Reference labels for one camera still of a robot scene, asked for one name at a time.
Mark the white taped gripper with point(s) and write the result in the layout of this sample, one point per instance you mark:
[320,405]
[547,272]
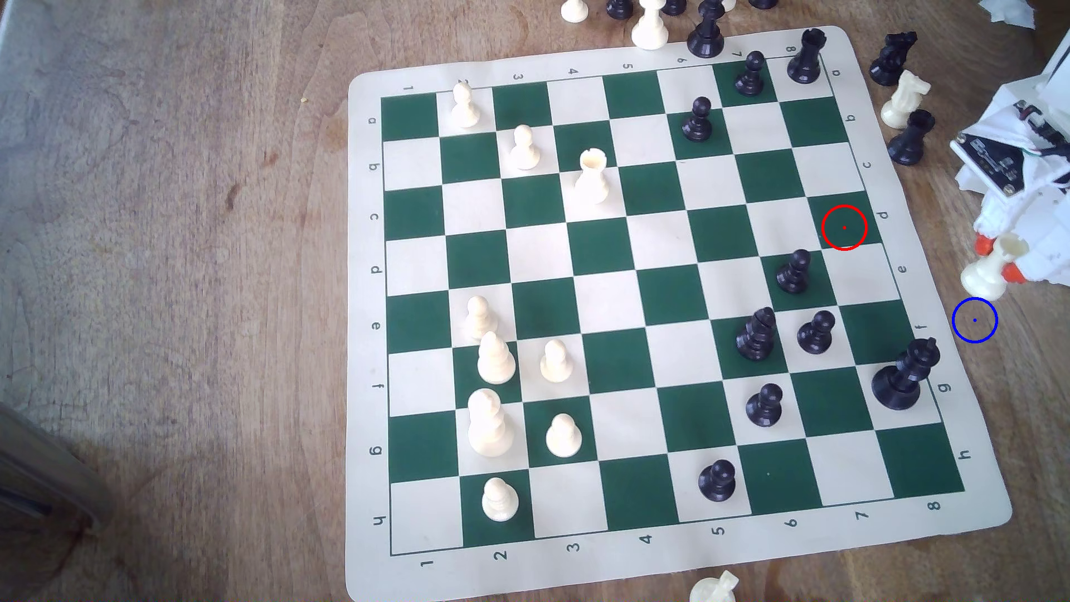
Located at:
[1041,252]

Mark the white chess pawn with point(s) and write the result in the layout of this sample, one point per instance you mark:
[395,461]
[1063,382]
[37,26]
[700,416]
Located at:
[556,364]
[500,502]
[574,10]
[480,321]
[465,107]
[524,150]
[563,438]
[988,274]

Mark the black chess rook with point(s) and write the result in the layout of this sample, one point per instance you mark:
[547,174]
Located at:
[806,58]
[911,138]

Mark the white chess knight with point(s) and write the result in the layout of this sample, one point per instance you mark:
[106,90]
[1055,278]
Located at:
[715,589]
[905,100]

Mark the black chess king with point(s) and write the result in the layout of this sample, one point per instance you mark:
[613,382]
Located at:
[901,380]

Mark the black chess knight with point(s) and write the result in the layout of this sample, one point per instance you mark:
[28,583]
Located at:
[891,60]

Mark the black chess pawn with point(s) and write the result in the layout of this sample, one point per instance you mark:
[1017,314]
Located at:
[619,8]
[762,3]
[717,483]
[793,274]
[750,77]
[674,6]
[816,334]
[696,122]
[765,407]

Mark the black chess bishop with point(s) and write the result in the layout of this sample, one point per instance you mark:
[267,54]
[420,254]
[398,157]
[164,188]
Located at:
[756,336]

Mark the tall black chess piece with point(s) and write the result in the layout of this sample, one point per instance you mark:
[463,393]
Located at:
[706,35]

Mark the green and white chess mat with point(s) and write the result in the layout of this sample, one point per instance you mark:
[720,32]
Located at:
[602,242]

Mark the tall white chess piece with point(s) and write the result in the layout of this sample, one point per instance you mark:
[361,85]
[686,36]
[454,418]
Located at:
[649,29]

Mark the white chess rook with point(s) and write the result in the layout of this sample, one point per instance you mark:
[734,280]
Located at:
[592,177]

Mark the white chess bishop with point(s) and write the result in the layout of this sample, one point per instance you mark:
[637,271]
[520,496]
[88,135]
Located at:
[496,361]

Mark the crumpled white tissue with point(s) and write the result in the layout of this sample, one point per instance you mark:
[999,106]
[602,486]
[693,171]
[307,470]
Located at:
[1007,10]

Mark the dark grey blurred object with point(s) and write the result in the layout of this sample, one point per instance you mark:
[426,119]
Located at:
[42,476]

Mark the camera circuit board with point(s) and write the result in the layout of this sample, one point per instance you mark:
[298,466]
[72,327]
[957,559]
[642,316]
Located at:
[995,163]

